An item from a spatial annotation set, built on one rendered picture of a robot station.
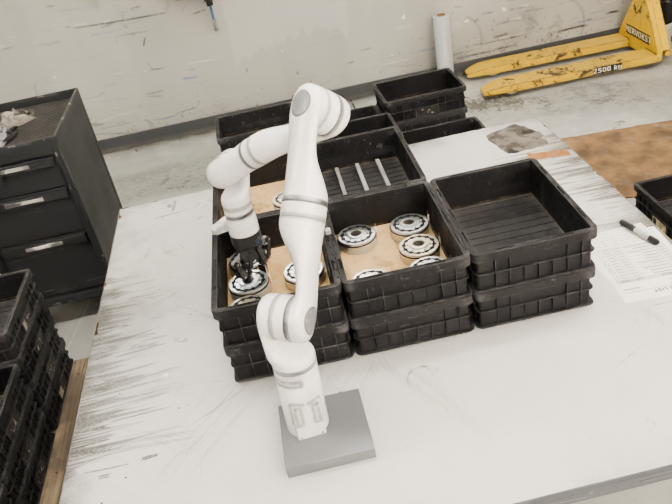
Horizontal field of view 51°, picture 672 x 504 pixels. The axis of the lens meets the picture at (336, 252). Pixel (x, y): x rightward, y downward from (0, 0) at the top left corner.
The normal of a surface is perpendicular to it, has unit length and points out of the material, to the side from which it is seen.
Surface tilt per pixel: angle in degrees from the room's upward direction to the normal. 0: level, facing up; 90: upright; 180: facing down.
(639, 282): 0
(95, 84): 90
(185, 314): 0
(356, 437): 2
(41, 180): 90
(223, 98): 90
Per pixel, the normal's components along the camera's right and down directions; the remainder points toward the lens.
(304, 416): 0.26, 0.47
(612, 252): -0.16, -0.83
